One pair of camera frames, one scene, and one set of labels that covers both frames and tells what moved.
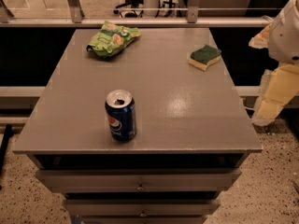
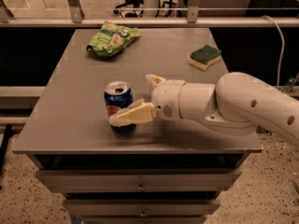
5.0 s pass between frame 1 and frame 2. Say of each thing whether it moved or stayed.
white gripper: moved
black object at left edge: stayed
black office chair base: stayed
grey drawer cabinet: stayed
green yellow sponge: stayed
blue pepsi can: moved
